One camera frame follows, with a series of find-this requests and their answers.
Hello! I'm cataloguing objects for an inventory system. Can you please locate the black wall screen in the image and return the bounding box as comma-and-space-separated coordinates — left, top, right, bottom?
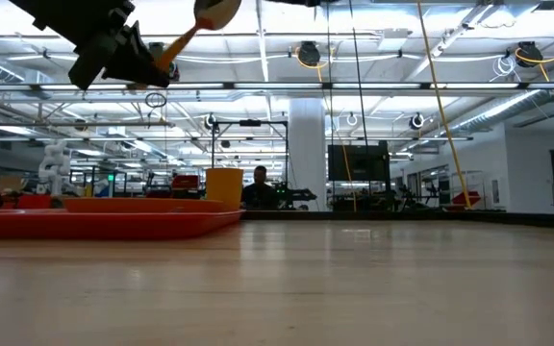
327, 140, 391, 183

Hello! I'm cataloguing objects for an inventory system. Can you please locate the hanging black cable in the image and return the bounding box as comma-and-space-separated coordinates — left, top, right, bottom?
348, 0, 372, 145

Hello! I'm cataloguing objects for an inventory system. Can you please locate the black ceiling cable reel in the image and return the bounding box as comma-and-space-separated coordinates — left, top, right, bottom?
516, 40, 545, 66
297, 40, 322, 68

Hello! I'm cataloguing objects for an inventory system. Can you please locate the black metal table frame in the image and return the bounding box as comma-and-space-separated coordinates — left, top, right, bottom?
240, 210, 554, 230

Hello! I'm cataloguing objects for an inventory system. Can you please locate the white pillar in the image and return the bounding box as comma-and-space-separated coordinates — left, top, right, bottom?
288, 98, 329, 212

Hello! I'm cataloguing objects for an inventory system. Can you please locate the metal spoon with orange handle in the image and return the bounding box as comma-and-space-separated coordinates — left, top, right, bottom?
154, 0, 243, 73

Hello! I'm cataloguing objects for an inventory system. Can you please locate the orange plastic cup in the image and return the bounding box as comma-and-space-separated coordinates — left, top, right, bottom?
205, 167, 245, 211

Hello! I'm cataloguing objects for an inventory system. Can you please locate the red plastic tray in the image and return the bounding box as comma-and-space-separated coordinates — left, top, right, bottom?
0, 207, 247, 240

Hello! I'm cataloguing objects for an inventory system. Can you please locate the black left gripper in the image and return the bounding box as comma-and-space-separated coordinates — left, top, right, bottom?
7, 0, 172, 91

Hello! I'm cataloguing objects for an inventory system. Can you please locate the orange round plate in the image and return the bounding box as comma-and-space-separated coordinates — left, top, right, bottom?
63, 196, 233, 214

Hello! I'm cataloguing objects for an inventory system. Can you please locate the hanging yellow cable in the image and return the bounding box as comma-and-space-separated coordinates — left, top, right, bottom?
415, 0, 473, 210

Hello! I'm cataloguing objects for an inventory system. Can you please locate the person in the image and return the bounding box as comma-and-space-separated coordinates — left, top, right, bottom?
240, 165, 279, 211

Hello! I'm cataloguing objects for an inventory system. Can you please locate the black metal rig frame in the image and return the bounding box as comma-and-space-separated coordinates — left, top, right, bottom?
211, 119, 290, 194

